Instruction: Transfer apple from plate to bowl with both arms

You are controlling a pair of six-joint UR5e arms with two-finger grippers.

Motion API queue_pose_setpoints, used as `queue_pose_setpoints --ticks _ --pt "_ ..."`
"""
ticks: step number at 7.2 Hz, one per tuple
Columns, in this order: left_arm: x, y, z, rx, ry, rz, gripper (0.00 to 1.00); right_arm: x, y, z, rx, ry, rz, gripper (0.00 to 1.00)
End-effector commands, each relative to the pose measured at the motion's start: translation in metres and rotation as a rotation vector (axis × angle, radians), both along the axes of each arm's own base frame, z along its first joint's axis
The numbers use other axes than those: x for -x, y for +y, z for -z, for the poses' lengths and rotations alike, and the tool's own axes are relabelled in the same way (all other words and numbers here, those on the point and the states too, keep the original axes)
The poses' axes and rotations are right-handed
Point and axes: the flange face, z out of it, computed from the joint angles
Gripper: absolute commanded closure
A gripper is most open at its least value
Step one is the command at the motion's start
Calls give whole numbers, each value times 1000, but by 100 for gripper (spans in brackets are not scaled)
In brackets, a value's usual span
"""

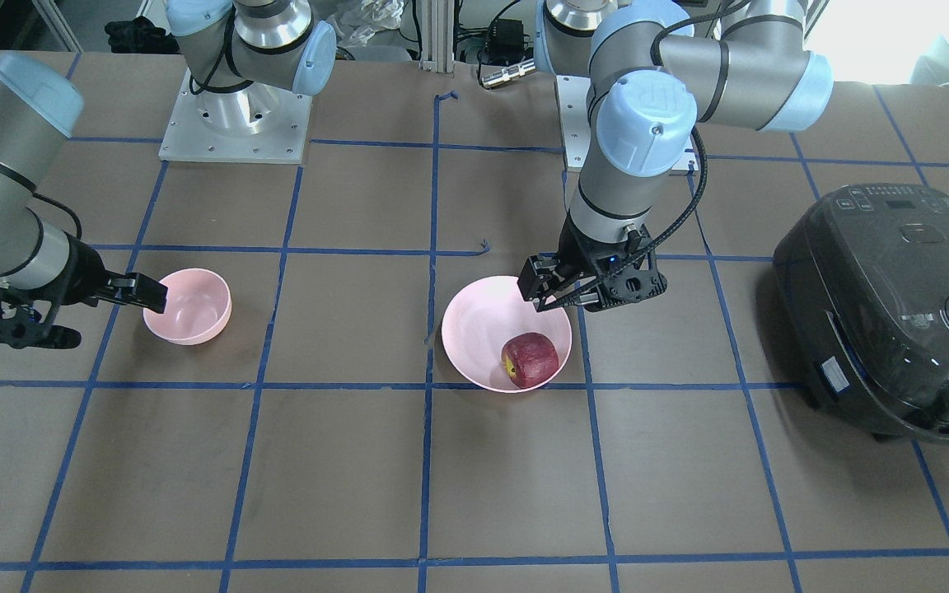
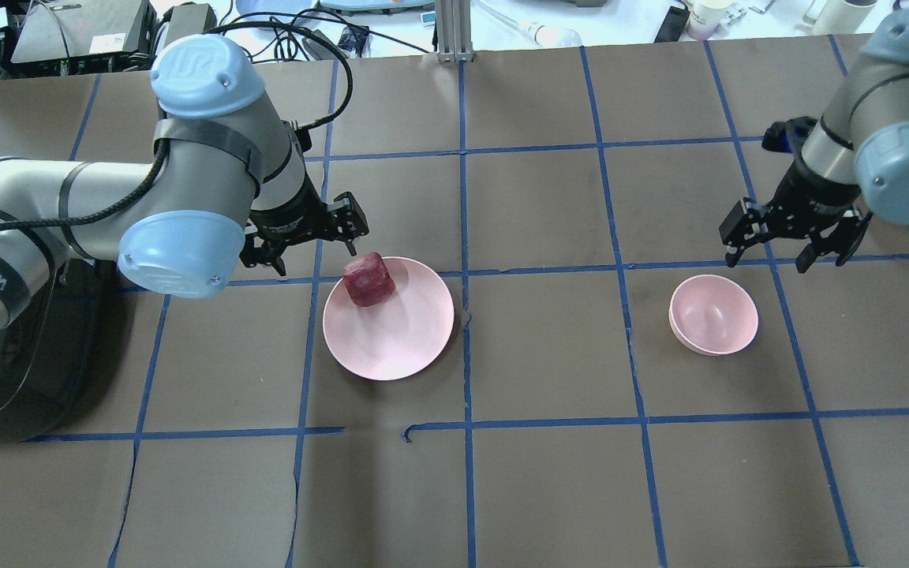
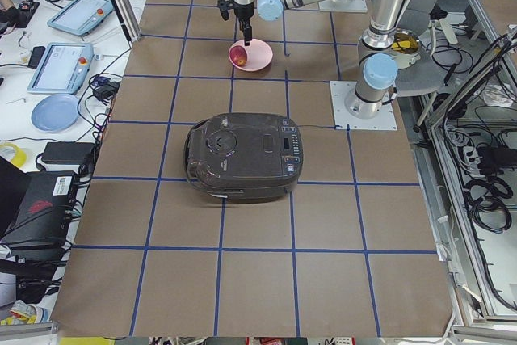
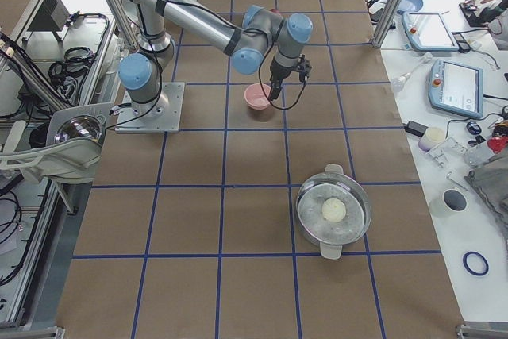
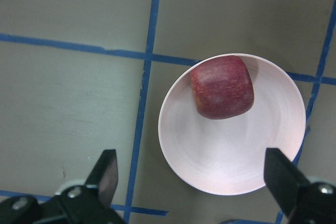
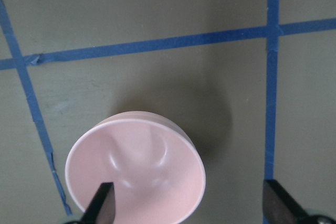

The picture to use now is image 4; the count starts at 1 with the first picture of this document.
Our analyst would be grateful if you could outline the blue teach pendant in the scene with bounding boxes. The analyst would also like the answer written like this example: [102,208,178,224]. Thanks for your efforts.
[402,12,459,52]
[428,60,483,119]

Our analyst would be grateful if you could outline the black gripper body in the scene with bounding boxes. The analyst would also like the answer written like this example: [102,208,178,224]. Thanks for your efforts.
[270,53,311,82]

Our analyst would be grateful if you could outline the small pink bowl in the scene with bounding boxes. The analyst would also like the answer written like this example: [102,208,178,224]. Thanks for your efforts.
[244,83,270,110]

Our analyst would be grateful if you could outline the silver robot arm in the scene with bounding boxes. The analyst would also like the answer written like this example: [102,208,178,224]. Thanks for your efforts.
[129,0,314,102]

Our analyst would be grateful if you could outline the steel steamer pot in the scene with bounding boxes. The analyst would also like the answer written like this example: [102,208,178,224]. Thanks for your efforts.
[295,164,372,260]

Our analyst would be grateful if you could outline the blue rubber ring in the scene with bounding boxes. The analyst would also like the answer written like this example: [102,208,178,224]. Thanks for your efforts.
[462,250,490,277]

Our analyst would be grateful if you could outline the blue teach pendant far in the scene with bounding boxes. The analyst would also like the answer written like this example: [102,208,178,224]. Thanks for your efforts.
[402,12,459,52]

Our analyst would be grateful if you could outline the white steamed bun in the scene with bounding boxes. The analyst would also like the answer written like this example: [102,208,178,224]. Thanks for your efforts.
[321,198,347,222]

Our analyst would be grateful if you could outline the black power adapter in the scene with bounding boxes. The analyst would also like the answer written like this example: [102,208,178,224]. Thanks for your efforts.
[403,121,429,138]

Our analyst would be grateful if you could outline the light blue plate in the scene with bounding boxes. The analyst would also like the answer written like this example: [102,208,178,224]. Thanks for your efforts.
[397,0,424,14]

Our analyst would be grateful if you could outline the white cup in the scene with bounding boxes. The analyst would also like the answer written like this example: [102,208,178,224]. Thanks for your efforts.
[429,188,468,218]

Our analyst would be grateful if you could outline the steel mixing bowl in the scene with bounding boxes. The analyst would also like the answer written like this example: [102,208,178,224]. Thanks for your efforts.
[53,115,104,144]

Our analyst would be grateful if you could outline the blue teach pendant near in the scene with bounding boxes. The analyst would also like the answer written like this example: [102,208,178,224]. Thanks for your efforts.
[428,60,483,119]

